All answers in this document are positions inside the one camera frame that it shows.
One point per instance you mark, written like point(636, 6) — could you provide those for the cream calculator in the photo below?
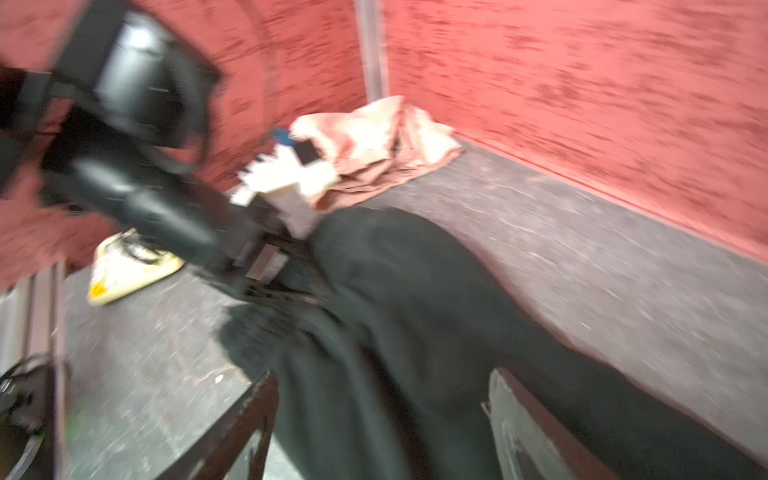
point(122, 265)

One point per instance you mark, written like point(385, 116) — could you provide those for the aluminium front rail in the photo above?
point(34, 377)

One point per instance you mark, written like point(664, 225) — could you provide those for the aluminium corner post left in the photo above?
point(371, 36)

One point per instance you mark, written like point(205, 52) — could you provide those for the black shorts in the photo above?
point(387, 378)

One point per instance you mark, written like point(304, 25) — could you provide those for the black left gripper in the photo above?
point(101, 170)

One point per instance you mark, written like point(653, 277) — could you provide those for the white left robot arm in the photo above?
point(137, 132)

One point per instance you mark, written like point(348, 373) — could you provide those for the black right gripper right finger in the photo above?
point(530, 442)

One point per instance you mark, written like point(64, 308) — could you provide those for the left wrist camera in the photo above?
point(290, 178)

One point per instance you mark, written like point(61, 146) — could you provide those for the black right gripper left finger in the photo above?
point(242, 434)

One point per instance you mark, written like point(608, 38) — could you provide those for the pink shorts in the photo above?
point(375, 148)

